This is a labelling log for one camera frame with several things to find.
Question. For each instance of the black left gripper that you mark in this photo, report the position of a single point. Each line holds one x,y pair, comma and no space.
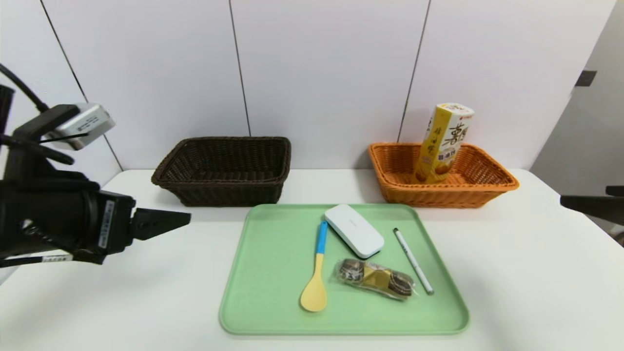
113,224

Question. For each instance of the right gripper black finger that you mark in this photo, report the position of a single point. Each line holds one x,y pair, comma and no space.
599,207
616,191

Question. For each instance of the yellow hexagonal snack box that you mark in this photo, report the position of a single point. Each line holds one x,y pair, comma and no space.
441,141

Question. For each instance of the clear chocolate snack packet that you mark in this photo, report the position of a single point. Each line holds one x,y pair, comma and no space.
375,279

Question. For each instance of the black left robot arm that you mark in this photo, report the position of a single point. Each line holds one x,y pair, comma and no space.
44,214

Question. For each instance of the dark brown wicker basket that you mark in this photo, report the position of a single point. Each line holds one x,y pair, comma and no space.
219,195

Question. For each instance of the orange wicker basket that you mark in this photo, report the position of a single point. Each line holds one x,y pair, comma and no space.
438,197

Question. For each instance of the light green plastic tray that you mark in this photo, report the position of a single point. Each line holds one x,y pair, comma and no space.
273,302

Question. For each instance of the white oblong case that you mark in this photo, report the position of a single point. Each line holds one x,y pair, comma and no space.
353,229

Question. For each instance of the white stylus pen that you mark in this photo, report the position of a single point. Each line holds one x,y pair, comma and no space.
413,261

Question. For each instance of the dark wall fixture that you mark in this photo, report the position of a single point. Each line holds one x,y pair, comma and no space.
585,79

